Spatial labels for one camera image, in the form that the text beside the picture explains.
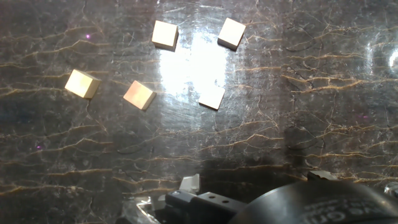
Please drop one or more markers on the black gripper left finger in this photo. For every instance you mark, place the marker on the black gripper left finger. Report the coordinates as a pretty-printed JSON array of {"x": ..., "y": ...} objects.
[{"x": 202, "y": 203}]

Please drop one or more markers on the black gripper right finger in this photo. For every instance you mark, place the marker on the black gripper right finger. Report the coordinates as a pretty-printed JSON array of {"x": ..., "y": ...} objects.
[{"x": 321, "y": 175}]

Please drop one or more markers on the small wooden cube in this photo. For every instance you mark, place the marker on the small wooden cube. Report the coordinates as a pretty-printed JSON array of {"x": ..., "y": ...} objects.
[
  {"x": 231, "y": 33},
  {"x": 212, "y": 98},
  {"x": 139, "y": 95},
  {"x": 165, "y": 35},
  {"x": 82, "y": 83}
]

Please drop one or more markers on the dark marble pattern mat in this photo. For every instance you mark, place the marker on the dark marble pattern mat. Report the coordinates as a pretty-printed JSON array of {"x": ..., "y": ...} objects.
[{"x": 62, "y": 155}]

